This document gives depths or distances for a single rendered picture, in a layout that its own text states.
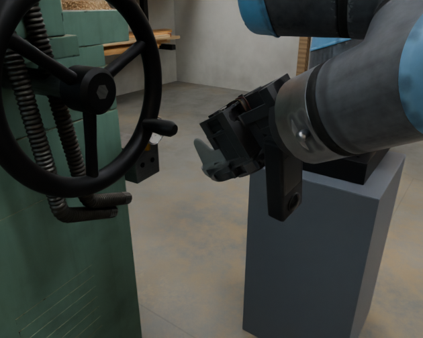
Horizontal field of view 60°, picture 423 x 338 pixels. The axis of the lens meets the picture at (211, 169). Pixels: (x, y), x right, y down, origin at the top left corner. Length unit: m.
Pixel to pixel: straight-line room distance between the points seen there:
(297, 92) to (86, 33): 0.49
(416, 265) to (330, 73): 1.37
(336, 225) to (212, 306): 0.58
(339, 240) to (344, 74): 0.62
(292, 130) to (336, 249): 0.59
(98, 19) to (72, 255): 0.46
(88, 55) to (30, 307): 0.48
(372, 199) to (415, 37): 0.57
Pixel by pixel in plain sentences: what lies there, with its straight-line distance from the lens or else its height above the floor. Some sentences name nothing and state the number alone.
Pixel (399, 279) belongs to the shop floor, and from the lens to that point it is 1.55.
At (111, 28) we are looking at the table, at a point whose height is 0.87.
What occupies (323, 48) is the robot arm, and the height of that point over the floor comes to 0.82.
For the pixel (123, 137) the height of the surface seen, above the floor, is 0.62.
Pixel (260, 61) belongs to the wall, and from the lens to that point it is 4.08.
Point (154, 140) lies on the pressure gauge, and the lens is 0.82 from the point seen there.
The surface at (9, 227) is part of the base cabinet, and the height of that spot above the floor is 0.57.
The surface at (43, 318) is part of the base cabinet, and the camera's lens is 0.84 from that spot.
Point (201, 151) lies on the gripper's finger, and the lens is 0.51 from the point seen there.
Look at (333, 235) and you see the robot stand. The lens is 0.89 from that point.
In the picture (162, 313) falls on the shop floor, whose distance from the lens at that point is 1.29.
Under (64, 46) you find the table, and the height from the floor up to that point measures 0.86.
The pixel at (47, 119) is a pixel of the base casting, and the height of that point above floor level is 0.73.
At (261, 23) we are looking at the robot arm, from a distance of 0.43.
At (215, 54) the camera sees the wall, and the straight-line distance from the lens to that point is 4.38.
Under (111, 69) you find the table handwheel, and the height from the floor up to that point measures 0.83.
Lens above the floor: 0.92
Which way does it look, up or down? 24 degrees down
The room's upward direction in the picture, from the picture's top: straight up
